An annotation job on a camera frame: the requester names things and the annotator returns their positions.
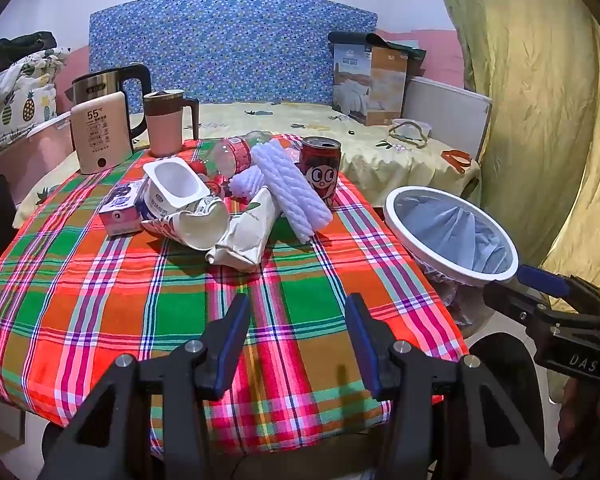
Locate red drink can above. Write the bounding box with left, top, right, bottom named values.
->
left=300, top=136, right=342, bottom=208

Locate orange strap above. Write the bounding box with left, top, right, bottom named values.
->
left=441, top=150, right=473, bottom=175

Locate white yogurt cup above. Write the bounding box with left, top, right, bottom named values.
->
left=135, top=156, right=212, bottom=221

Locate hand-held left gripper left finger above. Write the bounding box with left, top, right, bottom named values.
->
left=40, top=292, right=253, bottom=480

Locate beige display device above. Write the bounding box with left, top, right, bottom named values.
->
left=70, top=91, right=135, bottom=176

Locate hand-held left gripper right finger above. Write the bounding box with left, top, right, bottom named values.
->
left=345, top=294, right=561, bottom=480

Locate blue floral headboard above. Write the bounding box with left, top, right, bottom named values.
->
left=89, top=0, right=378, bottom=107

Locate steel electric kettle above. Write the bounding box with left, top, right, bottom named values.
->
left=71, top=63, right=153, bottom=151

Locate white panel board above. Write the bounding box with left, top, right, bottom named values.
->
left=401, top=76, right=492, bottom=161

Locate pineapple print bedding pile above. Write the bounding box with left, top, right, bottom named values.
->
left=0, top=47, right=71, bottom=158

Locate beige paper bag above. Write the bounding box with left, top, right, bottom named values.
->
left=205, top=186, right=281, bottom=273

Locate white trash bin with liner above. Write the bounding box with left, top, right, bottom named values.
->
left=384, top=186, right=520, bottom=333

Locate long white foam net sleeve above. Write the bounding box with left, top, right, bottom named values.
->
left=250, top=140, right=333, bottom=242

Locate clear bottle with red label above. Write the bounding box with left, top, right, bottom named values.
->
left=207, top=131, right=274, bottom=183

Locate person's right hand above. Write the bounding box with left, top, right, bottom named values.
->
left=555, top=375, right=600, bottom=476

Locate dark cloth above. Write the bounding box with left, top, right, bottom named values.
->
left=0, top=31, right=58, bottom=73

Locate yellow-green curtain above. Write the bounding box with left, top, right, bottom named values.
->
left=430, top=0, right=600, bottom=306

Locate small purple milk carton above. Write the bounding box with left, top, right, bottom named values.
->
left=98, top=182, right=148, bottom=237

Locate crushed paper cup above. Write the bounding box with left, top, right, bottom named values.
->
left=142, top=196, right=231, bottom=251

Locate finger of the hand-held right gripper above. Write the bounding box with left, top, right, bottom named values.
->
left=517, top=265, right=600, bottom=308
left=482, top=280, right=600, bottom=329

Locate printed cardboard box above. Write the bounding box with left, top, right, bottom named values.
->
left=331, top=42, right=408, bottom=127

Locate yellow bed sheet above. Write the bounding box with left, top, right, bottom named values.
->
left=12, top=102, right=482, bottom=231

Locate pink mug with brown lid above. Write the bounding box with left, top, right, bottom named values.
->
left=143, top=89, right=201, bottom=157

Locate short white foam net sleeve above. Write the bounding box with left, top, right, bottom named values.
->
left=229, top=165, right=266, bottom=201

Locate plaid tablecloth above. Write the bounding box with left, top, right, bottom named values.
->
left=0, top=132, right=468, bottom=456

